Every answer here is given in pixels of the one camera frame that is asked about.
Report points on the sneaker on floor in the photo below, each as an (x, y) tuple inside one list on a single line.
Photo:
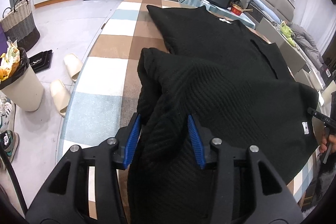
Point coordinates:
[(9, 138)]

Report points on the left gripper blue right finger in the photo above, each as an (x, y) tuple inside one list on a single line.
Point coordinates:
[(196, 142)]

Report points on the cream slipper near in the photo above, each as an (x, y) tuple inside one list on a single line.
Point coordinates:
[(61, 96)]

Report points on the beige trash bin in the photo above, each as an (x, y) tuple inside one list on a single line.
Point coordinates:
[(23, 87)]

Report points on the woven laundry basket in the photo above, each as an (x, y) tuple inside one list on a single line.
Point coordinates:
[(19, 26)]

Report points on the teal plaid side table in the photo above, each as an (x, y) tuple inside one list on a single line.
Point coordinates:
[(220, 11)]

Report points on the cream slipper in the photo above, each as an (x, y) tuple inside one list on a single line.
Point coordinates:
[(61, 96), (73, 66)]

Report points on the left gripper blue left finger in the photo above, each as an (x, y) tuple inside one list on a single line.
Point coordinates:
[(133, 131)]

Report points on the red instant noodle cup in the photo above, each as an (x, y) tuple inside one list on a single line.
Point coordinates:
[(237, 10)]

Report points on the black flat box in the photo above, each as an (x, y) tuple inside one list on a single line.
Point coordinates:
[(41, 61)]

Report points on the black knit sweater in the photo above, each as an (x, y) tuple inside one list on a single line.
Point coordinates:
[(240, 88)]

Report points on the plaid checkered blanket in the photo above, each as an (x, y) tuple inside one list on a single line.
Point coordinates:
[(107, 92)]

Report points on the cream slipper far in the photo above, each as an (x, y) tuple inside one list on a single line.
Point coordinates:
[(73, 66)]

